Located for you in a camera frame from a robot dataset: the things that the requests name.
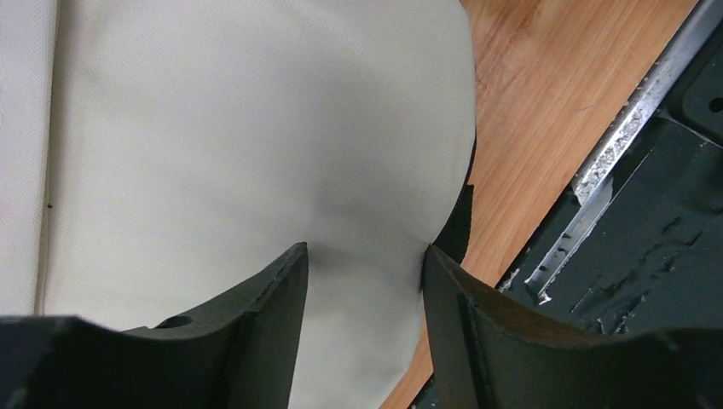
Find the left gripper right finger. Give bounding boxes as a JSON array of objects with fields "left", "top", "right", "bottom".
[{"left": 422, "top": 246, "right": 722, "bottom": 408}]

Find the beige canvas backpack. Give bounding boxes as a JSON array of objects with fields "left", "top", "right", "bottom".
[{"left": 1, "top": 1, "right": 476, "bottom": 408}]

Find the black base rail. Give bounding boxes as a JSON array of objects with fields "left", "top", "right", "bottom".
[{"left": 409, "top": 22, "right": 723, "bottom": 409}]

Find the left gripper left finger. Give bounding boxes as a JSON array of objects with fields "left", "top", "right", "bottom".
[{"left": 1, "top": 243, "right": 309, "bottom": 408}]

